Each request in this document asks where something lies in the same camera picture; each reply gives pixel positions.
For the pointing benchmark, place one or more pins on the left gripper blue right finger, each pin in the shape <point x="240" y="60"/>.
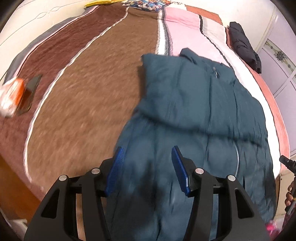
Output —
<point x="180" y="170"/>

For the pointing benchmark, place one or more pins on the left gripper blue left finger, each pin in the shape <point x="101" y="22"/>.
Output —
<point x="116" y="164"/>

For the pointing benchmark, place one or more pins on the teal quilted puffer jacket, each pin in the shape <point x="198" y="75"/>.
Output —
<point x="200" y="106"/>

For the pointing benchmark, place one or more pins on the person's right hand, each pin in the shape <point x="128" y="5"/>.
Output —
<point x="289" y="197"/>

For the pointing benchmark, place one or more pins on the striped fleece bed blanket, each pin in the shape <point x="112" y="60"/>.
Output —
<point x="92" y="79"/>

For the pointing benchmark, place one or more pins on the black smartphone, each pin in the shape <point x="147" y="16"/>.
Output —
<point x="28" y="95"/>

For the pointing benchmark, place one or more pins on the lilac wardrobe with ornaments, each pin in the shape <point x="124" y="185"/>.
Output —
<point x="278" y="71"/>

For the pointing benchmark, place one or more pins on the orange white plastic packet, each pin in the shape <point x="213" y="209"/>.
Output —
<point x="11" y="95"/>

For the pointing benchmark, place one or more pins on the black folded jacket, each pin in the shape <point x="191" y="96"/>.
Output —
<point x="243" y="48"/>

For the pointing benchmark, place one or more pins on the yellow cloth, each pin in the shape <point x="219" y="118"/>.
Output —
<point x="101" y="2"/>

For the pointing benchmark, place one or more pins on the colourful patterned pillow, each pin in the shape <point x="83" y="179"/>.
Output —
<point x="144" y="5"/>

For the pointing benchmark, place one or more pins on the white padded headboard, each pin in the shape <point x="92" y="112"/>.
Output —
<point x="29" y="21"/>

